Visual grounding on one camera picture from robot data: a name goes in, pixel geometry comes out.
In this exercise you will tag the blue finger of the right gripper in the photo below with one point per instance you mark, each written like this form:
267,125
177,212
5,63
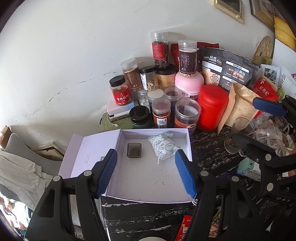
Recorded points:
267,106

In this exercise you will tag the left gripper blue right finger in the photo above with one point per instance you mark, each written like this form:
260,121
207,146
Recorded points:
183,166

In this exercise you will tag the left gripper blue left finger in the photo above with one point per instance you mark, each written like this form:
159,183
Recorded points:
109,164

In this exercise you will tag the white printed pastry packet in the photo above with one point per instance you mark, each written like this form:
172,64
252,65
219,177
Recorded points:
163,145

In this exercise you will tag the red snack packet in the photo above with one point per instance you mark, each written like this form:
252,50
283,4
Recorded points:
183,228

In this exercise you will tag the red goji packet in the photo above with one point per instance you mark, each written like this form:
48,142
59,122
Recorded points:
264,89

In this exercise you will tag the kraft paper pouch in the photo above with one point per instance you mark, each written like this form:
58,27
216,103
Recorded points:
239,105

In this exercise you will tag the clear plastic bag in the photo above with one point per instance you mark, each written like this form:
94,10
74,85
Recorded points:
275,132

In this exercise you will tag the blue white medicine box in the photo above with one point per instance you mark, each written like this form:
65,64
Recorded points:
250,169

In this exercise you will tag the glass mug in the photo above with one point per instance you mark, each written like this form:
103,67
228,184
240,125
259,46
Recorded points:
241,130

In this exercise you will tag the white open gift box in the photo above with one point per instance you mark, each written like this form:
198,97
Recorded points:
134,179

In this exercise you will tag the white paper shopping bag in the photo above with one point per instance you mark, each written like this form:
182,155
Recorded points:
284,58

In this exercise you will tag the red canister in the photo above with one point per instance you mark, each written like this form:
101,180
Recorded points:
213,101

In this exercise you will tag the woven straw trivet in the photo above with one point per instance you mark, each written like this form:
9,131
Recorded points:
263,51

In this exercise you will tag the white power bank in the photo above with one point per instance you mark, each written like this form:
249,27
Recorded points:
116,112

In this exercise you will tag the black coffee pouch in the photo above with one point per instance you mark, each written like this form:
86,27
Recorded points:
224,68

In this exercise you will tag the black lid dark jar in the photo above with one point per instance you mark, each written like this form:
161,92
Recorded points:
140,117

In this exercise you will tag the orange label clear jar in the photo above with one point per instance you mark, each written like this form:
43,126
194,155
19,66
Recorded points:
187,113

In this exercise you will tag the chenpi spice jar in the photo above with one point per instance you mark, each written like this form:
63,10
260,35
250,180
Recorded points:
161,112

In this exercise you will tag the yellow pot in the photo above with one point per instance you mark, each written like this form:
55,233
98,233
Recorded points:
283,32

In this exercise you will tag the red label sauce jar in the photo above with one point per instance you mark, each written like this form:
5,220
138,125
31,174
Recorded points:
120,90

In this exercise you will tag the pink jar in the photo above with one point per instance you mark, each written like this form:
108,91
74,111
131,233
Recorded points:
189,86

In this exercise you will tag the grey clothes pile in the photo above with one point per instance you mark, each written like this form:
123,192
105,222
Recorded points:
25,173

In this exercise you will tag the tall dark label jar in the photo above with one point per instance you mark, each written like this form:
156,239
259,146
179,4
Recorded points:
187,57

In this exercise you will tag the gold jar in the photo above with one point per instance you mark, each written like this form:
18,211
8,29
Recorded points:
166,77

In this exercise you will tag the brown powder jar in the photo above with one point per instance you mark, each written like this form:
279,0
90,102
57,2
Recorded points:
132,75

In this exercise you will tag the seed jar black lid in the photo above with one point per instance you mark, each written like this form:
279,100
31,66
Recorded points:
149,78

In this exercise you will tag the tall red label jar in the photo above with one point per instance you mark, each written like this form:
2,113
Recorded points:
160,49

